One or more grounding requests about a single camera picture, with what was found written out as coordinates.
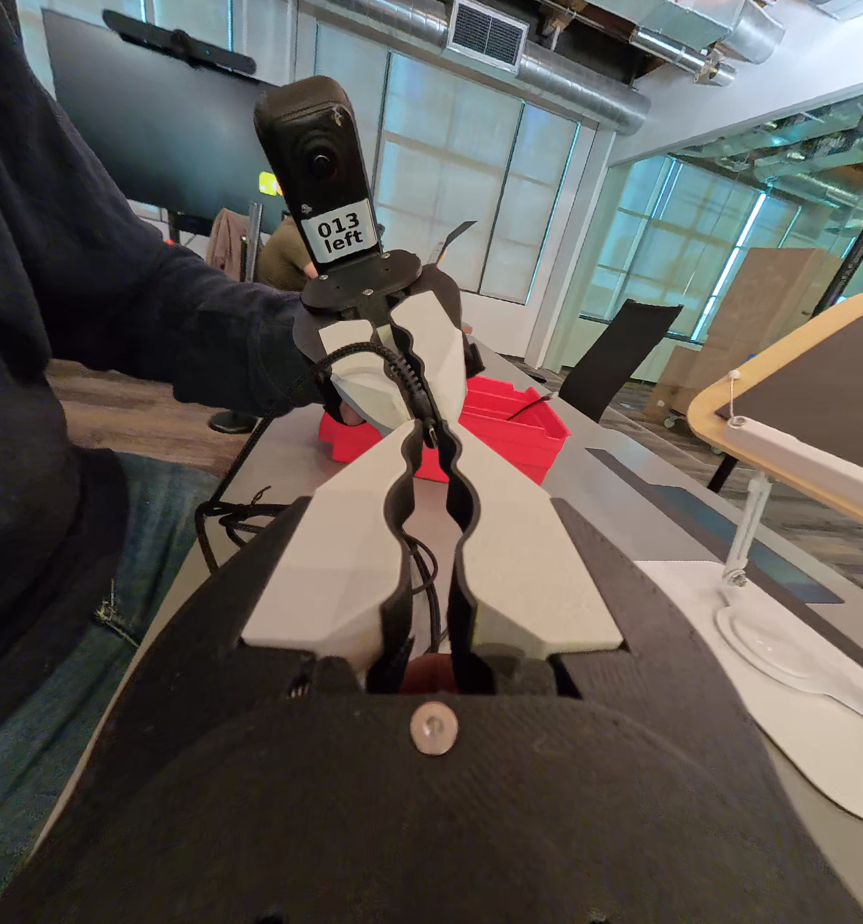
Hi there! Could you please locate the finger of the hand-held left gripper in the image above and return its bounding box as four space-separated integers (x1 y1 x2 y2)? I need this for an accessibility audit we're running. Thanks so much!
388 291 470 430
318 318 414 439

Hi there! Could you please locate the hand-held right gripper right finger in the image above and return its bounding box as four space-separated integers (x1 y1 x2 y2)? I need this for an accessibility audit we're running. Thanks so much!
440 422 625 661

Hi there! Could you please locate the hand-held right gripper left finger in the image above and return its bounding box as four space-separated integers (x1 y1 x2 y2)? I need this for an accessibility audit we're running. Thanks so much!
238 419 419 668

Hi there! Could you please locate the black braided usb-c cable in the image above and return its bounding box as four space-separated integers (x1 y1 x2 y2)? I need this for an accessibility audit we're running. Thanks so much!
194 343 450 651

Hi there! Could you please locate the red plastic bin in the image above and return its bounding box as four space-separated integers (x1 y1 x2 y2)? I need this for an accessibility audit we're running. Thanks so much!
319 374 573 486

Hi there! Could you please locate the person's left forearm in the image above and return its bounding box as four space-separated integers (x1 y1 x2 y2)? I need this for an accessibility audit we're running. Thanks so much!
124 242 331 427

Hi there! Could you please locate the large black monitor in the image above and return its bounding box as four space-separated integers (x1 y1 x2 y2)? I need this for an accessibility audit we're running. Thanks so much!
41 9 288 235

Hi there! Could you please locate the black video bar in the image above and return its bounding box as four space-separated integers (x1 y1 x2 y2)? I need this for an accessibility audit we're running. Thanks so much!
103 9 258 73

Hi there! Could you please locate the black tilted panel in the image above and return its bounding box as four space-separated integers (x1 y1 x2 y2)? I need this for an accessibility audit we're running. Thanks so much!
560 298 685 423

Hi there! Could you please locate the white ceiling vent grille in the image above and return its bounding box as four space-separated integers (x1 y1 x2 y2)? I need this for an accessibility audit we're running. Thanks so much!
447 0 529 73

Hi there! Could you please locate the person's jeans leg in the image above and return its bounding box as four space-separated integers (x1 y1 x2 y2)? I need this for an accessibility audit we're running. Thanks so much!
0 451 219 924

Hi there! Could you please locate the white metal stand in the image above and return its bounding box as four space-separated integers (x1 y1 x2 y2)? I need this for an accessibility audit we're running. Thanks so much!
633 372 863 824

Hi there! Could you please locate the thin black cable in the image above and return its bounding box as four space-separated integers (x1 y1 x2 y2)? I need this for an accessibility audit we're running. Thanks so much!
503 392 556 423

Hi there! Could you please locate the silver ventilation duct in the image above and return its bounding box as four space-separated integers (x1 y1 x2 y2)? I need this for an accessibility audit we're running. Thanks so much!
301 0 652 134

